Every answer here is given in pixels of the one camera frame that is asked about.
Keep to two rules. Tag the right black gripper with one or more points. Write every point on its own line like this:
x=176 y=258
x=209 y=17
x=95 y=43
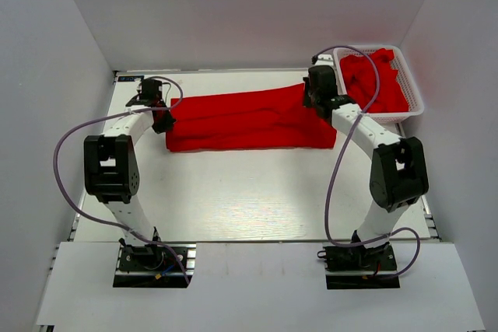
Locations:
x=306 y=101

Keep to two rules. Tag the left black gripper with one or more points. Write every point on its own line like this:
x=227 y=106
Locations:
x=162 y=127

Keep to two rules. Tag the red t shirt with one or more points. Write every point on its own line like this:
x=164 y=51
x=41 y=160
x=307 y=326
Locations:
x=266 y=119

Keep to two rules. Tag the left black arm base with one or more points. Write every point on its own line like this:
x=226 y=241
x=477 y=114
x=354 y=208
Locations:
x=152 y=266

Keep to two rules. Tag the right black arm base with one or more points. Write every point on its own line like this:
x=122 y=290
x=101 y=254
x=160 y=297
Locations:
x=357 y=268

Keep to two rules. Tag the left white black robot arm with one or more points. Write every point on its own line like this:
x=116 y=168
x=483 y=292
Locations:
x=111 y=168

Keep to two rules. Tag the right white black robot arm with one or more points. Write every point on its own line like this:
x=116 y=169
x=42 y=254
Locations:
x=398 y=176

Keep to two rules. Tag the red shirts pile in basket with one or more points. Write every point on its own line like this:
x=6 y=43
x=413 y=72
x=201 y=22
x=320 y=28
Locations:
x=360 y=82

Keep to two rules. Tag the blue label sticker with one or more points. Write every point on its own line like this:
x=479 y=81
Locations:
x=130 y=78

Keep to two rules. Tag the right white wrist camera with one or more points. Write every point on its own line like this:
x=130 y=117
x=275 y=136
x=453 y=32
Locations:
x=323 y=59

